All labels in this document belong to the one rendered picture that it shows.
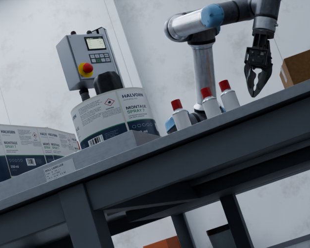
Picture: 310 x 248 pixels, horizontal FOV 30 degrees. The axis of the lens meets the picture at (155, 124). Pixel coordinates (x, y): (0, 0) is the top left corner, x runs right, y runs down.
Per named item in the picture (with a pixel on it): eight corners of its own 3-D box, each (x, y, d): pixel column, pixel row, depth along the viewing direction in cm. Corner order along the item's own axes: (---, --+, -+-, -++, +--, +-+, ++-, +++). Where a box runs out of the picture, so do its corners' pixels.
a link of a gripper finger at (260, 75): (250, 95, 181) (255, 67, 182) (253, 97, 187) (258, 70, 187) (260, 96, 180) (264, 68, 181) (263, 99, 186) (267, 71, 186)
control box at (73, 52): (68, 91, 214) (54, 46, 218) (106, 87, 224) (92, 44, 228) (80, 80, 206) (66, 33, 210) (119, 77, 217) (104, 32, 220)
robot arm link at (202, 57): (187, 136, 249) (174, 11, 231) (216, 127, 255) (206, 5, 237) (201, 143, 239) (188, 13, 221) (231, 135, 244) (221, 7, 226)
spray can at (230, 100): (234, 140, 184) (213, 82, 188) (237, 141, 189) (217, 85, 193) (250, 135, 183) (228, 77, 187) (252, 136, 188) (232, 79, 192)
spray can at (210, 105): (216, 147, 186) (195, 90, 190) (219, 148, 191) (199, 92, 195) (231, 142, 184) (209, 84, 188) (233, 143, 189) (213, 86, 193)
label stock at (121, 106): (170, 145, 151) (153, 95, 154) (151, 138, 132) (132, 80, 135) (102, 170, 155) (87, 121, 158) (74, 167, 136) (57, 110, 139)
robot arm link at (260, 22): (256, 21, 190) (280, 23, 187) (253, 35, 190) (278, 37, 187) (252, 15, 183) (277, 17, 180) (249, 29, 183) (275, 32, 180)
